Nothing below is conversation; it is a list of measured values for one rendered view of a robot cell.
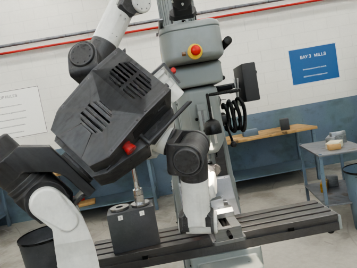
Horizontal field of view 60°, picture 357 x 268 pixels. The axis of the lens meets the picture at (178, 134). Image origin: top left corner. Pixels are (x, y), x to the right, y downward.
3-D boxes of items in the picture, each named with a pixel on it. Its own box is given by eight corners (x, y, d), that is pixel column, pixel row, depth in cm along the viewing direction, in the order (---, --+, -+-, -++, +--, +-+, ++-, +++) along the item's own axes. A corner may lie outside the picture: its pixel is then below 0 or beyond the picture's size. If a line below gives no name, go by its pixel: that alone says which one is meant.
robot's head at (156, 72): (163, 98, 104) (181, 82, 103) (146, 77, 101) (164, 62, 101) (162, 95, 110) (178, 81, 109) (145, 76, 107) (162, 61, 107)
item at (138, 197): (134, 204, 148) (132, 192, 147) (135, 201, 153) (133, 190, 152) (144, 202, 148) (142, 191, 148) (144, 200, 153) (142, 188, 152)
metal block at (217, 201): (224, 210, 152) (222, 198, 152) (212, 212, 152) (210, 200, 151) (222, 207, 157) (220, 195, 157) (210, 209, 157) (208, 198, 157)
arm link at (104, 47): (84, 28, 101) (66, 65, 99) (108, 35, 99) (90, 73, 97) (99, 47, 112) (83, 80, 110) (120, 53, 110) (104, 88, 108)
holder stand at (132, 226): (161, 243, 147) (153, 202, 145) (114, 254, 144) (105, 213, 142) (158, 234, 159) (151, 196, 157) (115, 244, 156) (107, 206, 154)
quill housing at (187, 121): (230, 151, 143) (219, 82, 141) (186, 159, 143) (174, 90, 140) (222, 146, 162) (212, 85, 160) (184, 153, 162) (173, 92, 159)
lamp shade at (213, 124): (211, 135, 126) (208, 120, 125) (202, 135, 132) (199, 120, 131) (225, 132, 129) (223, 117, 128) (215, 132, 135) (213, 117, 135)
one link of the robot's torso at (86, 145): (104, 195, 72) (203, 93, 82) (11, 106, 79) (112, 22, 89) (122, 210, 100) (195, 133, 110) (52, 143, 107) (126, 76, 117)
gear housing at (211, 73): (224, 81, 138) (221, 58, 137) (170, 90, 137) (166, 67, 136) (213, 86, 171) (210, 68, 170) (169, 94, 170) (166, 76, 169)
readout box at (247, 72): (262, 99, 172) (256, 60, 170) (246, 101, 171) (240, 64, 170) (252, 100, 192) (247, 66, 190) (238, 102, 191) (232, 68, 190)
